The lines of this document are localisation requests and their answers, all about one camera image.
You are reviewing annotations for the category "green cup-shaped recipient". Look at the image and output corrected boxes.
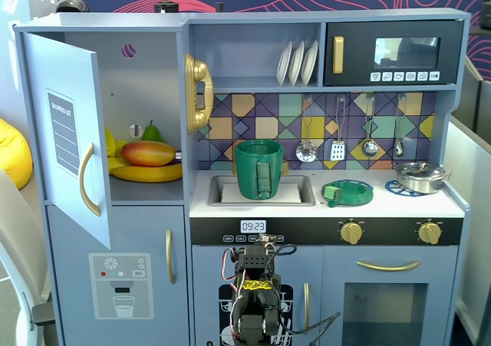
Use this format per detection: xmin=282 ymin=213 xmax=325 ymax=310
xmin=234 ymin=139 xmax=285 ymax=201

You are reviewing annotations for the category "blue cabinet door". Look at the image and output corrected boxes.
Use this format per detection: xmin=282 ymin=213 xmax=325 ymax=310
xmin=21 ymin=31 xmax=112 ymax=250

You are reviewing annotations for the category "grey toy sink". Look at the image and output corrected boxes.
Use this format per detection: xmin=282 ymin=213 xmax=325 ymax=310
xmin=208 ymin=174 xmax=317 ymax=208

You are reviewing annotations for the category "steel toy skimmer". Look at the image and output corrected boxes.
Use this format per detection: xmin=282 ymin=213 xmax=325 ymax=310
xmin=295 ymin=95 xmax=319 ymax=163

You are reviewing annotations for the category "white digital clock display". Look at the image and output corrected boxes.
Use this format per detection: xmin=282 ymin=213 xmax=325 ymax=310
xmin=240 ymin=219 xmax=267 ymax=234

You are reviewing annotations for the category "steel toy spatula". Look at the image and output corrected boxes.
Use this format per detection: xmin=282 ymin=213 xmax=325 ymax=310
xmin=330 ymin=95 xmax=346 ymax=161

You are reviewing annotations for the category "gold toy telephone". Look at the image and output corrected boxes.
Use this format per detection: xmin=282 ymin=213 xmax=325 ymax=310
xmin=183 ymin=52 xmax=215 ymax=136

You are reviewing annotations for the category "red orange toy mango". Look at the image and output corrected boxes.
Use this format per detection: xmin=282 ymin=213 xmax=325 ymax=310
xmin=120 ymin=140 xmax=178 ymax=168

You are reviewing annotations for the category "green toy pear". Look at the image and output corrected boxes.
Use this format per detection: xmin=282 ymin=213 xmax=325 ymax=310
xmin=140 ymin=119 xmax=163 ymax=144

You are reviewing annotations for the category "orange-yellow toy banana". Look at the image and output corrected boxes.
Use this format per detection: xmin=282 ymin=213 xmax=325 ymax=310
xmin=108 ymin=157 xmax=184 ymax=183

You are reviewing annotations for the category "white toy plate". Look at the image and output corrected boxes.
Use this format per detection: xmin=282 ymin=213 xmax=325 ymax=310
xmin=276 ymin=41 xmax=293 ymax=87
xmin=288 ymin=41 xmax=306 ymax=87
xmin=300 ymin=40 xmax=319 ymax=86

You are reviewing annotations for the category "blue toy kitchen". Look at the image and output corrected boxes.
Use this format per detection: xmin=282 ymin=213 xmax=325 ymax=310
xmin=13 ymin=8 xmax=472 ymax=346

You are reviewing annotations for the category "dishwasher print kitchen door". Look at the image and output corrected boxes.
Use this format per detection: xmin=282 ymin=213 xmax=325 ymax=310
xmin=191 ymin=245 xmax=324 ymax=346

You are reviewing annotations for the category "green round lid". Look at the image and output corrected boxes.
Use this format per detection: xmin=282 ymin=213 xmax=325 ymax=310
xmin=321 ymin=180 xmax=374 ymax=208

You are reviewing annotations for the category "steel toy ladle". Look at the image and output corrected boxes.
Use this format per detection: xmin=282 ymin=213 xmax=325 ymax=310
xmin=361 ymin=94 xmax=380 ymax=158

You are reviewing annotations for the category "gold stove knob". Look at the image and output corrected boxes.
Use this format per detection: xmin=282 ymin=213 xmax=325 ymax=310
xmin=417 ymin=222 xmax=442 ymax=245
xmin=340 ymin=222 xmax=364 ymax=244

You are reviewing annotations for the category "blue fridge door with dispenser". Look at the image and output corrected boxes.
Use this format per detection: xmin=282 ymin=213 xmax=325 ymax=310
xmin=45 ymin=203 xmax=186 ymax=346

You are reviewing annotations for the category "yellow toy star fruit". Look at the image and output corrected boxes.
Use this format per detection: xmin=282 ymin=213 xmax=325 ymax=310
xmin=104 ymin=127 xmax=130 ymax=159

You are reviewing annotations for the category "blue oven door with window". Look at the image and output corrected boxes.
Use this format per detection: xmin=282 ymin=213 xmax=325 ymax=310
xmin=321 ymin=245 xmax=460 ymax=346

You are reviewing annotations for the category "blue round trivet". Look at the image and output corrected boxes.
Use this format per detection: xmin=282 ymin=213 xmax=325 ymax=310
xmin=384 ymin=180 xmax=429 ymax=198

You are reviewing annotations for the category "steel toy spoon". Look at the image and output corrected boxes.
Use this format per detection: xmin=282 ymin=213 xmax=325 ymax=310
xmin=394 ymin=94 xmax=407 ymax=158

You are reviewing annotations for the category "steel pot lid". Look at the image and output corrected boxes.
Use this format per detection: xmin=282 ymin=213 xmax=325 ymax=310
xmin=394 ymin=160 xmax=447 ymax=178

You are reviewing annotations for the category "black short cylinder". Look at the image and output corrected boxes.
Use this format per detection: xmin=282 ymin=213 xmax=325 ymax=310
xmin=154 ymin=0 xmax=180 ymax=14

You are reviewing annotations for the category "ice water dispenser sticker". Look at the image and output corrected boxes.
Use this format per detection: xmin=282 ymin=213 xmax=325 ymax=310
xmin=87 ymin=252 xmax=155 ymax=320

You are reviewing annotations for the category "steel toy pot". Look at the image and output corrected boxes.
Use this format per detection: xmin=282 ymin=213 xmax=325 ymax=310
xmin=390 ymin=169 xmax=450 ymax=196

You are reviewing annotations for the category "black toy microwave door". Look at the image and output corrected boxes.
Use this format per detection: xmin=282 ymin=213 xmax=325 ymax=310
xmin=324 ymin=19 xmax=464 ymax=87

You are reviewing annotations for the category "grey shopping list sticker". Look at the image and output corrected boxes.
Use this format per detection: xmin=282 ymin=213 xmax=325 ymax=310
xmin=44 ymin=87 xmax=81 ymax=178

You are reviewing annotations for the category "white desk partition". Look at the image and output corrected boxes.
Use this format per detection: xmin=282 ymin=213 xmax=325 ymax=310
xmin=447 ymin=115 xmax=491 ymax=343

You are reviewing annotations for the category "yellow bean bag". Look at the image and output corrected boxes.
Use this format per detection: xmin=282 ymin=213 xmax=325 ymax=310
xmin=0 ymin=117 xmax=34 ymax=190

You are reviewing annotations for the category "black round helmet-like object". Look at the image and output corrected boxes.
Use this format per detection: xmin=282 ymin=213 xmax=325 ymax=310
xmin=56 ymin=0 xmax=90 ymax=14

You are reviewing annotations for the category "white office chair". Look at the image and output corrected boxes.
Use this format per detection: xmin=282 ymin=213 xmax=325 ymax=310
xmin=0 ymin=167 xmax=54 ymax=346

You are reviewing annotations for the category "red white black wire bundle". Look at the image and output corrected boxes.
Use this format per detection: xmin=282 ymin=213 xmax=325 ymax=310
xmin=222 ymin=247 xmax=246 ymax=346

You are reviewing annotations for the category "gold fridge door handle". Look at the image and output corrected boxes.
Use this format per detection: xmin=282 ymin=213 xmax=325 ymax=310
xmin=165 ymin=229 xmax=176 ymax=285

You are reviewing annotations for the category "gold microwave door handle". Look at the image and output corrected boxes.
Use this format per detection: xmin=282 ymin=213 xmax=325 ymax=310
xmin=332 ymin=35 xmax=344 ymax=74

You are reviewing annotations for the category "gold dishwasher door handle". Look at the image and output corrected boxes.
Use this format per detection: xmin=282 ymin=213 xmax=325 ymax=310
xmin=303 ymin=282 xmax=311 ymax=331

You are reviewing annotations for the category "curved gold cabinet door handle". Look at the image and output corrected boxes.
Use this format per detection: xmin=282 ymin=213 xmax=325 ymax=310
xmin=79 ymin=142 xmax=101 ymax=217

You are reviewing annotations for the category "gold oven door handle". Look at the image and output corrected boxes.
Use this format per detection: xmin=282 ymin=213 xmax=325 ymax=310
xmin=356 ymin=260 xmax=422 ymax=273

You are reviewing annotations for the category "black cable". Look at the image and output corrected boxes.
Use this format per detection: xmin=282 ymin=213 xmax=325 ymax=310
xmin=278 ymin=311 xmax=342 ymax=346

